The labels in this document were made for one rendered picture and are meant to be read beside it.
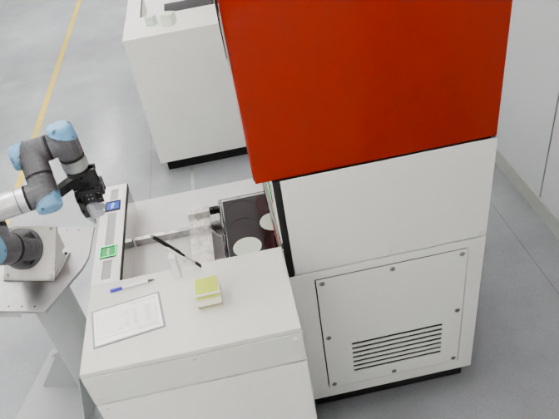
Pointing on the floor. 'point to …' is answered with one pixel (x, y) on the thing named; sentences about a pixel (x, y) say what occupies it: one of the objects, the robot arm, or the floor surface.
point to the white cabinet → (227, 397)
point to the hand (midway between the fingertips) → (91, 219)
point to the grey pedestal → (61, 367)
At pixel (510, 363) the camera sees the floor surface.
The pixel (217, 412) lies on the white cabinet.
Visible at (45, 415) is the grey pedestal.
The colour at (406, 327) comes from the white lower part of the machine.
